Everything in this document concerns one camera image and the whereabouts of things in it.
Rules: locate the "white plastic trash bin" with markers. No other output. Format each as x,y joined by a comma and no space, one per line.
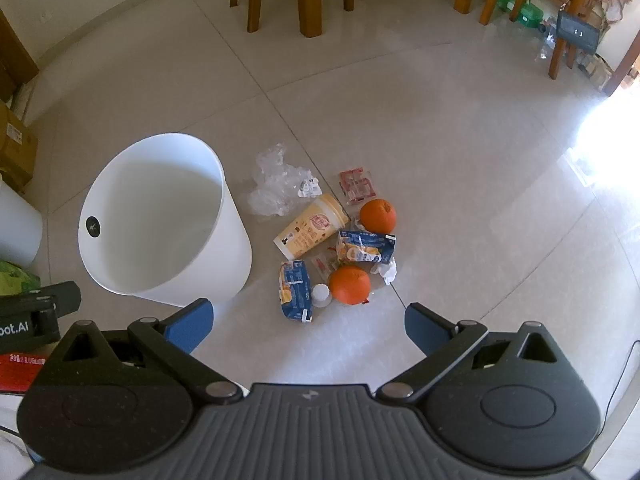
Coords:
150,210

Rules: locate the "green plastic bottles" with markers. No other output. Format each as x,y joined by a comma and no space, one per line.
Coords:
525,10

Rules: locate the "small crumpled white paper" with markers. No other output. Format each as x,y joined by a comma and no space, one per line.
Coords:
310,187

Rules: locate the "red box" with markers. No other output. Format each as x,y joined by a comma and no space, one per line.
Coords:
17,372

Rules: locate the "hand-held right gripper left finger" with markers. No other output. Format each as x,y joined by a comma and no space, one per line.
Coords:
192,325

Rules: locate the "red snack packet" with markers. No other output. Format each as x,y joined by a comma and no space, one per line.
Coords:
357,185

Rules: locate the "blue yogurt carton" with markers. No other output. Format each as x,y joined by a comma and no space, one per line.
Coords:
365,247
295,290

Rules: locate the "black hanging bag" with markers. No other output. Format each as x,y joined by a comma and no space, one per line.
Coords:
577,30

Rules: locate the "crumpled clear plastic wrap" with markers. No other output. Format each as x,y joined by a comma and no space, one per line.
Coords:
272,185

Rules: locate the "white bottle cap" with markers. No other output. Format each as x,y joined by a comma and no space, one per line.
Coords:
320,296

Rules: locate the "yellow paper cup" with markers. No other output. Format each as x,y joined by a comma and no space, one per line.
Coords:
310,230

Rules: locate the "small clear sauce packet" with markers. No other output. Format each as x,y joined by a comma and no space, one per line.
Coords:
324,262

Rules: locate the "orange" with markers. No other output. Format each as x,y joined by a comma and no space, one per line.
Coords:
349,285
378,216

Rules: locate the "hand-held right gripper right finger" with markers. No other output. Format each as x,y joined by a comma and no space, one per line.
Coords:
425,327

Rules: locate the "green bag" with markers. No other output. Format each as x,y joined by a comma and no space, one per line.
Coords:
15,277

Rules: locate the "wooden door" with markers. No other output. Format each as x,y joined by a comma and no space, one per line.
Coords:
12,60

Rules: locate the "cardboard box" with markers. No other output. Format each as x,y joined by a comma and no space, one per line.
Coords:
17,145

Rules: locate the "white bucket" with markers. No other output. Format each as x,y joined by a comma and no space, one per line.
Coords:
17,225

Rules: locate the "crumpled white tissue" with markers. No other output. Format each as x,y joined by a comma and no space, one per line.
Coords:
386,271

